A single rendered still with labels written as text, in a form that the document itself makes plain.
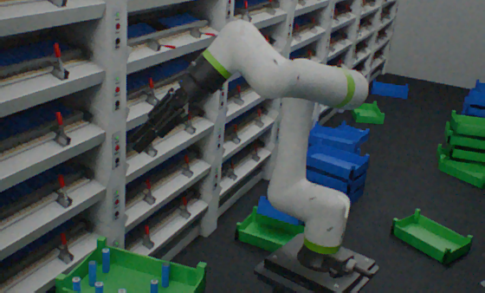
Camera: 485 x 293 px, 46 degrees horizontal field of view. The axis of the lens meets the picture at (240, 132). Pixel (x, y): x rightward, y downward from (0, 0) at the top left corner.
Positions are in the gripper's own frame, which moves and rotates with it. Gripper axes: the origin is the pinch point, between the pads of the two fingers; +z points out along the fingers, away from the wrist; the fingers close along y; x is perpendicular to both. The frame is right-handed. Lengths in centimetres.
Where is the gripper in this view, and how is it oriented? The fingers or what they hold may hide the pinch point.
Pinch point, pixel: (143, 137)
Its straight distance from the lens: 149.0
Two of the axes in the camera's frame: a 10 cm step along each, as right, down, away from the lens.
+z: -7.2, 6.9, 1.2
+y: -3.3, -4.9, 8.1
